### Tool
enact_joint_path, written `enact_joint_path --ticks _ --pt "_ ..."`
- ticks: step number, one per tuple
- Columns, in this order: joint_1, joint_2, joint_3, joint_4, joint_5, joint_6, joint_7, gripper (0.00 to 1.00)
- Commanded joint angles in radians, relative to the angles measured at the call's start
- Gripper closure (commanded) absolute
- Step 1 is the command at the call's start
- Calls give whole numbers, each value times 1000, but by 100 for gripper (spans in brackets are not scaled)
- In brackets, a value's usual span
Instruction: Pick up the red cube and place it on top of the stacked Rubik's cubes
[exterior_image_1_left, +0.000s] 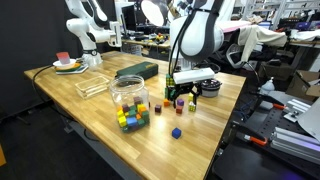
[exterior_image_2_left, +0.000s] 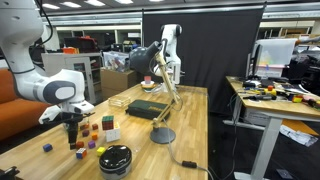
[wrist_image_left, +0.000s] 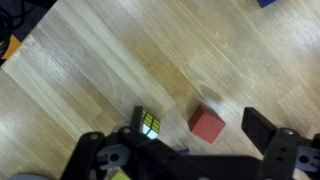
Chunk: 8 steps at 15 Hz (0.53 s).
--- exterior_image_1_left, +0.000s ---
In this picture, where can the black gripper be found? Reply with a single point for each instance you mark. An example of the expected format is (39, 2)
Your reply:
(182, 89)

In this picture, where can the red wooden cube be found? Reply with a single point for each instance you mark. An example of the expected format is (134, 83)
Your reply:
(179, 109)

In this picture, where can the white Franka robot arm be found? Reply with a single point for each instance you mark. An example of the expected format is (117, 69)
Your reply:
(196, 30)

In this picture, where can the white idle robot arm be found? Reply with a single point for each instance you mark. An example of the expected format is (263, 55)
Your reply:
(86, 26)

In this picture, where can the yellow wooden cube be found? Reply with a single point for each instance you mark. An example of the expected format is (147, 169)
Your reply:
(190, 97)

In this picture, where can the bright purple wooden cube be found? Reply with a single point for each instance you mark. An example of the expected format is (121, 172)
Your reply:
(180, 102)

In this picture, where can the small Rubik's cube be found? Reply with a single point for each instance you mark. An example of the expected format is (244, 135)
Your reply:
(192, 107)

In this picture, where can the orange wooden cube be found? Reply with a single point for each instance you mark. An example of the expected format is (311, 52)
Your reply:
(166, 102)

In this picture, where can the dark purple wooden cube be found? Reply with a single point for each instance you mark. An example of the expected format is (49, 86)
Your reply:
(157, 108)

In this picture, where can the blue wooden cube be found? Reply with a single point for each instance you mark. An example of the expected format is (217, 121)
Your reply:
(176, 133)

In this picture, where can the clear jar of coloured cubes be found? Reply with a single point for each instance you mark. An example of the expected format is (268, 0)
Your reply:
(130, 103)

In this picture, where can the black lidded pot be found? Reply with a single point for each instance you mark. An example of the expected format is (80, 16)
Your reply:
(211, 88)

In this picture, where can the dark green tool case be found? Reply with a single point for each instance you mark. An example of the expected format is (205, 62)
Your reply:
(136, 70)

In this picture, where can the cluttered wooden desk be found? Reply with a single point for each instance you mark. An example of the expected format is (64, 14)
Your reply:
(150, 43)

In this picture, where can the black office chair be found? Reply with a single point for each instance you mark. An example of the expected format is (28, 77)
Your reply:
(240, 61)

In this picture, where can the white spray bottle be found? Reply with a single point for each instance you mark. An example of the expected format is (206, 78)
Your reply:
(267, 87)

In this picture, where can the wooden desk lamp grey head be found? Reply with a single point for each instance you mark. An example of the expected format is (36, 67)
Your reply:
(154, 12)

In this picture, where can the clear acrylic box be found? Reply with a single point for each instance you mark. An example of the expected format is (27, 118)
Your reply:
(91, 86)

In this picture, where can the white cloth on chair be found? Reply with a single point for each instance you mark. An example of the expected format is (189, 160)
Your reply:
(260, 35)

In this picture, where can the computer monitor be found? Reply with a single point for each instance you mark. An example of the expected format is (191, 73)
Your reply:
(128, 16)

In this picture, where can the black side table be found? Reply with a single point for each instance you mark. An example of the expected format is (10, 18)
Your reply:
(260, 163)

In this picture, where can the aluminium extrusion bars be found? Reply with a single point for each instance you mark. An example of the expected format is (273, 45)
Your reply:
(295, 141)

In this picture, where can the cardboard box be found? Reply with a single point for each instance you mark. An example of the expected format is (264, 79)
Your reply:
(305, 83)

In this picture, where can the stack of coloured plates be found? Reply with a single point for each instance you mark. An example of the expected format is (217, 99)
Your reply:
(68, 67)

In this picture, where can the white board panel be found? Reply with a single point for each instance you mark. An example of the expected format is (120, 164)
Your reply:
(311, 120)

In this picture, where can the pink cup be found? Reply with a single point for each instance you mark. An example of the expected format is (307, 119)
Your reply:
(63, 57)

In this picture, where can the black backdrop curtain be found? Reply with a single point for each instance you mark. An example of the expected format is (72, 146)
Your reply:
(33, 33)

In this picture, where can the orange sofa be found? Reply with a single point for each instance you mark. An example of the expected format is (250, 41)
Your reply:
(1, 155)

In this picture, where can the white wrist mount plate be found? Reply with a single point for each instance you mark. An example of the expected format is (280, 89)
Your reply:
(193, 76)

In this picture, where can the grey table frame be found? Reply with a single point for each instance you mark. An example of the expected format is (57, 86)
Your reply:
(100, 153)

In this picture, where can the silver metal bracket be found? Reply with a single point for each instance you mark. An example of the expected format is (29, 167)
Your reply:
(296, 108)

